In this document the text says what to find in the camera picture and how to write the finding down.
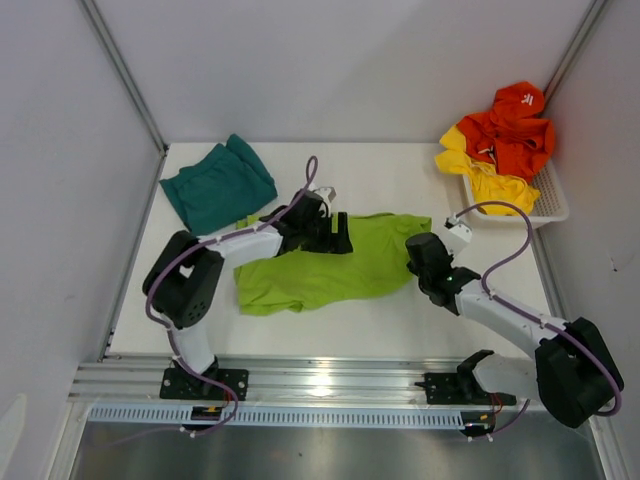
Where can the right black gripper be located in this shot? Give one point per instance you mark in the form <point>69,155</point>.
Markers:
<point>444,248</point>

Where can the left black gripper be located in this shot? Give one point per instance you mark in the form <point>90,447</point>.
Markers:
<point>327,244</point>

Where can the lime green shorts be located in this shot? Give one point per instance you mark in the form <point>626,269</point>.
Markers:
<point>302,281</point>

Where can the teal green shorts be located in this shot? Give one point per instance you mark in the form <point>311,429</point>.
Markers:
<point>228,184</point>

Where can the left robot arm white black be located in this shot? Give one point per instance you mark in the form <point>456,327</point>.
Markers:
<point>181,285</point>

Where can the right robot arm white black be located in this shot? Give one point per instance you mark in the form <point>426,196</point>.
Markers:
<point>567,366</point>

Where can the yellow shorts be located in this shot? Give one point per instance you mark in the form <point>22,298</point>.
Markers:
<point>486,184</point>

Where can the orange shorts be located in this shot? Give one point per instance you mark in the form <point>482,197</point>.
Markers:
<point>512,135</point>

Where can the white plastic basket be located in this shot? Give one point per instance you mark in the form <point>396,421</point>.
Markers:
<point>550,207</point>

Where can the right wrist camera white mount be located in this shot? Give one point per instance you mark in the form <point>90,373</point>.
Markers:
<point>456,235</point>

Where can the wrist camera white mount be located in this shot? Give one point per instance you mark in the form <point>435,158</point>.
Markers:
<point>326,193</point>
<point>456,235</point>

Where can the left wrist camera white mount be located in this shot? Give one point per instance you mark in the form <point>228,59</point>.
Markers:
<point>326,193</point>

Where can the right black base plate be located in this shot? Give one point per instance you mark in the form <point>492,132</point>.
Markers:
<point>455,389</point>

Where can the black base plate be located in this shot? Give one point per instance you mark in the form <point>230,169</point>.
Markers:
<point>177,384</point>
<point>455,389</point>

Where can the slotted grey cable duct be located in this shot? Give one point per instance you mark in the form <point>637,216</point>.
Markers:
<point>413,418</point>

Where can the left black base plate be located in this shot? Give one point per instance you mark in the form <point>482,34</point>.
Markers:
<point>177,384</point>

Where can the aluminium rail frame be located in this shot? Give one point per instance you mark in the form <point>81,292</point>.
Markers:
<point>356,353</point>

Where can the right corner aluminium post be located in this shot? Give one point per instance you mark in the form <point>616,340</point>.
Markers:
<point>587,26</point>

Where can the corner aluminium post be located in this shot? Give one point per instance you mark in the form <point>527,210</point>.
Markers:
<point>587,26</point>
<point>116,59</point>

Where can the left corner aluminium post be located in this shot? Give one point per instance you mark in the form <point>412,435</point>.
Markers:
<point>116,59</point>

